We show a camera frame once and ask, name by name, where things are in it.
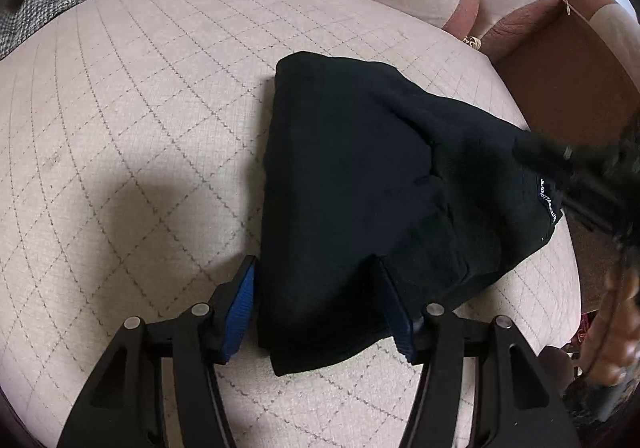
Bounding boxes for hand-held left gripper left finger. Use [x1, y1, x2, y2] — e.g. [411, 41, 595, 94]
[57, 255, 259, 448]

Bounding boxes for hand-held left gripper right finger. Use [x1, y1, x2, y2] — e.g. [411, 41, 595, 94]
[374, 259, 582, 448]

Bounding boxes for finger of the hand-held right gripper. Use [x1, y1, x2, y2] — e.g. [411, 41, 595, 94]
[514, 132, 577, 195]

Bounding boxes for black pants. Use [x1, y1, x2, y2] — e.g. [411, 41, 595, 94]
[256, 50, 567, 377]

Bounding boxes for person's right hand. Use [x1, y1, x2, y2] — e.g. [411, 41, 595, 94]
[581, 248, 640, 390]

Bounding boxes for brown and pink armchair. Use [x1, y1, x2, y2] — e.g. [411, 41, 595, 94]
[470, 0, 640, 139]

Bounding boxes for pink quilted sofa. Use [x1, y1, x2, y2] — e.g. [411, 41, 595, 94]
[0, 0, 583, 448]

